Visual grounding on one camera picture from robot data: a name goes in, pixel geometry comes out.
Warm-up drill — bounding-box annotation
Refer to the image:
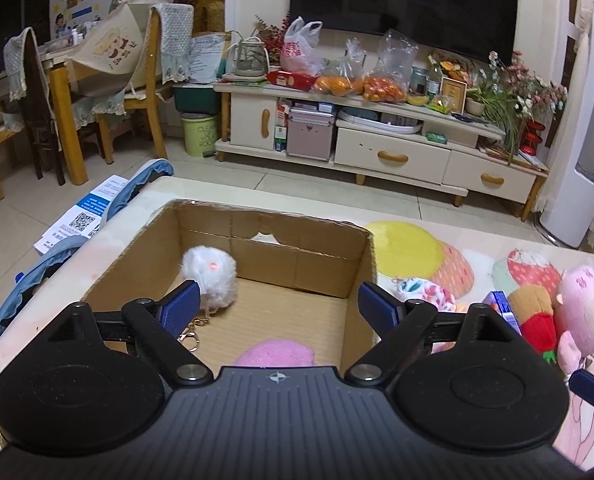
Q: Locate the floral fabric pouch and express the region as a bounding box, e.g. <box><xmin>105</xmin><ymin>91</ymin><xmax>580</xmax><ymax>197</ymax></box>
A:
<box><xmin>393</xmin><ymin>278</ymin><xmax>457</xmax><ymax>312</ymax></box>

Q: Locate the pink pig plush toy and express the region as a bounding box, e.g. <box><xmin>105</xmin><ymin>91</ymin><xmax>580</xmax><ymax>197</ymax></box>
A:
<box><xmin>552</xmin><ymin>266</ymin><xmax>594</xmax><ymax>376</ymax></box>

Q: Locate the blue Vinda tissue pack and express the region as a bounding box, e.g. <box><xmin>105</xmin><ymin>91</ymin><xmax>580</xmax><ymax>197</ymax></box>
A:
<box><xmin>484</xmin><ymin>290</ymin><xmax>521</xmax><ymax>334</ymax></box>

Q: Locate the brown and red plush toy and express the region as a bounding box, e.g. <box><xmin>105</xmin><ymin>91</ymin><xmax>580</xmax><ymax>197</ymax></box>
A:
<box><xmin>509</xmin><ymin>285</ymin><xmax>558</xmax><ymax>364</ymax></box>

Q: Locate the brown cardboard box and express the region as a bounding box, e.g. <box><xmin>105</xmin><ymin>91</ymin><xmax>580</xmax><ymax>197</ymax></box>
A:
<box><xmin>83</xmin><ymin>200</ymin><xmax>376</xmax><ymax>370</ymax></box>

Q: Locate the pink plush in box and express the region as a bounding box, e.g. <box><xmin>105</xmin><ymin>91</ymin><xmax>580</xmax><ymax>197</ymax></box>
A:
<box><xmin>234</xmin><ymin>339</ymin><xmax>314</xmax><ymax>367</ymax></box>

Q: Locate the white blue QR leaflet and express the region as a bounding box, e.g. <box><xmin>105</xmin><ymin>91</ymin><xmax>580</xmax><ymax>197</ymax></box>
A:
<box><xmin>33</xmin><ymin>174</ymin><xmax>128</xmax><ymax>255</ymax></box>

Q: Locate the blue denim garment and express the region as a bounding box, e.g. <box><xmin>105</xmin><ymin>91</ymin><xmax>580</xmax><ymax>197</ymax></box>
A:
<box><xmin>0</xmin><ymin>158</ymin><xmax>175</xmax><ymax>337</ymax></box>

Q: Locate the cream TV cabinet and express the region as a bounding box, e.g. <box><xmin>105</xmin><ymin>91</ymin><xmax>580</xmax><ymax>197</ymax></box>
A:
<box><xmin>215</xmin><ymin>82</ymin><xmax>549</xmax><ymax>218</ymax></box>

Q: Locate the green waste bin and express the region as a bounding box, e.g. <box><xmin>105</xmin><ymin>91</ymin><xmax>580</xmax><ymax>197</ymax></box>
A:
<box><xmin>181</xmin><ymin>113</ymin><xmax>220</xmax><ymax>157</ymax></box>

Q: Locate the white tower air conditioner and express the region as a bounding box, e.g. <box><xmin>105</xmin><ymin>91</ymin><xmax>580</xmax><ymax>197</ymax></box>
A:
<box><xmin>537</xmin><ymin>12</ymin><xmax>594</xmax><ymax>248</ymax></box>

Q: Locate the pink storage box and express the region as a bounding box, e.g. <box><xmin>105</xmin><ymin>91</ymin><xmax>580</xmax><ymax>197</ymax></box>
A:
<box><xmin>286</xmin><ymin>107</ymin><xmax>335</xmax><ymax>162</ymax></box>

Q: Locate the red candle holder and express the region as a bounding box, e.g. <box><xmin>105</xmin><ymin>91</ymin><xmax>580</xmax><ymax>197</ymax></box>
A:
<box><xmin>518</xmin><ymin>119</ymin><xmax>546</xmax><ymax>156</ymax></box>

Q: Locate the wooden framed picture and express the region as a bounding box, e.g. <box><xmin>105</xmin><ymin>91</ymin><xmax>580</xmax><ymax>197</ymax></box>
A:
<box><xmin>440</xmin><ymin>76</ymin><xmax>468</xmax><ymax>114</ymax></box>

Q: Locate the green potted plant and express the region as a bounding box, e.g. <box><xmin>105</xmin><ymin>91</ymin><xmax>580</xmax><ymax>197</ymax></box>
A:
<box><xmin>466</xmin><ymin>65</ymin><xmax>521</xmax><ymax>162</ymax></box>

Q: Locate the bag of small tangerines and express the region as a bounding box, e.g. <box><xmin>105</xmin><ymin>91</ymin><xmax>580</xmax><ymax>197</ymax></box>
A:
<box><xmin>363</xmin><ymin>29</ymin><xmax>419</xmax><ymax>103</ymax></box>

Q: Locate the bag of large oranges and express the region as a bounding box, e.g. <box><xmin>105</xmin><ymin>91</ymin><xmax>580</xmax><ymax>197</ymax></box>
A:
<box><xmin>312</xmin><ymin>38</ymin><xmax>367</xmax><ymax>98</ymax></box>

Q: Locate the red snack box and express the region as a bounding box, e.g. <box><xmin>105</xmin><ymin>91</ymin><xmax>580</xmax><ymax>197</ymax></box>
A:
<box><xmin>267</xmin><ymin>70</ymin><xmax>318</xmax><ymax>92</ymax></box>

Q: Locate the pink dried flower bouquet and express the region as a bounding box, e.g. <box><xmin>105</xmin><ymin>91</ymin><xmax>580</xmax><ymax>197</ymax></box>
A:
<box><xmin>489</xmin><ymin>51</ymin><xmax>568</xmax><ymax>122</ymax></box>

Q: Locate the beige printed tote bag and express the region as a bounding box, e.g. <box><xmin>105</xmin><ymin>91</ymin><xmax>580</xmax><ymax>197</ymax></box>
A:
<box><xmin>66</xmin><ymin>3</ymin><xmax>144</xmax><ymax>96</ymax></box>

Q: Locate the glass kettle with plant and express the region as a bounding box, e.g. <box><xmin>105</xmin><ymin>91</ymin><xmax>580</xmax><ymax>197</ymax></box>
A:
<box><xmin>225</xmin><ymin>37</ymin><xmax>270</xmax><ymax>78</ymax></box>

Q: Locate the dark wooden chair with cover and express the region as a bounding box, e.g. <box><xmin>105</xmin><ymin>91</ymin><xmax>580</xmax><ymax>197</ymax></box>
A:
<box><xmin>3</xmin><ymin>27</ymin><xmax>66</xmax><ymax>185</ymax></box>

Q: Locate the white red plastic bag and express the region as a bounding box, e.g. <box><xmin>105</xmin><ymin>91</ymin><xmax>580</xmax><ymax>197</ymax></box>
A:
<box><xmin>280</xmin><ymin>16</ymin><xmax>324</xmax><ymax>76</ymax></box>

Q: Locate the wooden dining chair with cover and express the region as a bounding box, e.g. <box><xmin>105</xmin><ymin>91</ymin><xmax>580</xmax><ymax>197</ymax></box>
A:
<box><xmin>95</xmin><ymin>1</ymin><xmax>194</xmax><ymax>164</ymax></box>

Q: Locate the white fluffy pompom keychain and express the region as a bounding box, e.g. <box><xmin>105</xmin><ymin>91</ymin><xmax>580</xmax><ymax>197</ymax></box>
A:
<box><xmin>181</xmin><ymin>246</ymin><xmax>237</xmax><ymax>315</ymax></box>

